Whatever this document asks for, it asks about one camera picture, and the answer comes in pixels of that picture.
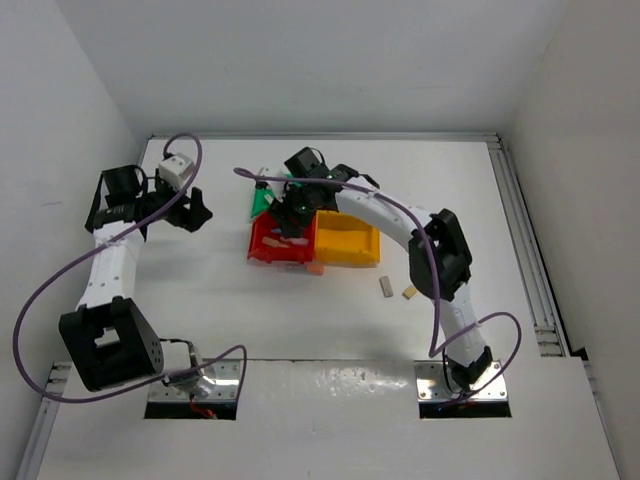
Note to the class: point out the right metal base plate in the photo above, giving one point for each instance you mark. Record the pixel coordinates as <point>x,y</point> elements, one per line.
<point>432,388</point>

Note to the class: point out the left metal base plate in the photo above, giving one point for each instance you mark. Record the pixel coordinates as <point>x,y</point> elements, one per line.
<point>216,383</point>

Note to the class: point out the metal base plate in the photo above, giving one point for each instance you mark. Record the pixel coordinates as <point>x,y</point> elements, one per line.
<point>432,388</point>
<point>216,383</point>

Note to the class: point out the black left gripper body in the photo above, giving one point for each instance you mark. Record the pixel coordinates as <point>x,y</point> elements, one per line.
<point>180,215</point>

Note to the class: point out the red plastic bin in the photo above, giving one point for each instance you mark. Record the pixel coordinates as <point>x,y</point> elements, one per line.
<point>262,226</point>

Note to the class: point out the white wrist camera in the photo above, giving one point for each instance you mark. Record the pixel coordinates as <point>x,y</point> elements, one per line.
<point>266,173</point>
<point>176,170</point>

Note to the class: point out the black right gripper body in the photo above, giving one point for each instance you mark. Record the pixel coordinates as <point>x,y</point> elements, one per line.
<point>295,202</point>

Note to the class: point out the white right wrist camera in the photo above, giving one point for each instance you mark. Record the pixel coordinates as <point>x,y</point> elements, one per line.
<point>266,173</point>

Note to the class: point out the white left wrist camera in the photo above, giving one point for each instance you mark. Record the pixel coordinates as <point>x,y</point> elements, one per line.
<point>176,170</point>

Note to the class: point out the green plastic bin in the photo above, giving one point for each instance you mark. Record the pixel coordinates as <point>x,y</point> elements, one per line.
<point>265,193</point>

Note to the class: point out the tan eraser block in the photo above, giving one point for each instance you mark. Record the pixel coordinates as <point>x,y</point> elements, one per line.
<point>409,292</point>

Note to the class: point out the yellow plastic bin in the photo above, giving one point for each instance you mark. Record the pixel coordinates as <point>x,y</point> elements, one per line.
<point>344,240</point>

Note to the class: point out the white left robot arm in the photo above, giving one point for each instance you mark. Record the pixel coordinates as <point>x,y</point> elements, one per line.
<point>107,336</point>

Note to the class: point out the orange correction tape dispenser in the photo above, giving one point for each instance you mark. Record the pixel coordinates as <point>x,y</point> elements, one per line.
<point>271,242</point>

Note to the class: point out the beige staple box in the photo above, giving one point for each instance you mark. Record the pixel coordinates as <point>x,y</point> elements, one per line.
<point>386,287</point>

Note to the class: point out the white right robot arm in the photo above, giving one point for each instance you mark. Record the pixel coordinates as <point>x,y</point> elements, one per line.
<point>438,253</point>

